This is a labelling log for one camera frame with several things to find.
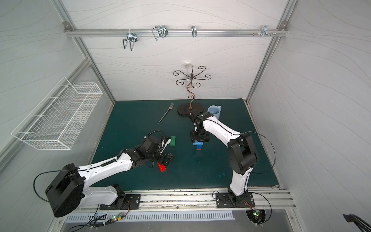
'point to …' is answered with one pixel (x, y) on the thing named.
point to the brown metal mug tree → (186, 108)
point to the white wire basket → (57, 122)
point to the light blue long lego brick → (196, 143)
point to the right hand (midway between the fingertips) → (197, 140)
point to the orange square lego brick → (199, 149)
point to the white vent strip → (161, 216)
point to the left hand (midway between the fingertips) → (169, 154)
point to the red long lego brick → (162, 167)
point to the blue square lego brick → (199, 146)
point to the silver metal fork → (171, 107)
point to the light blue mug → (215, 110)
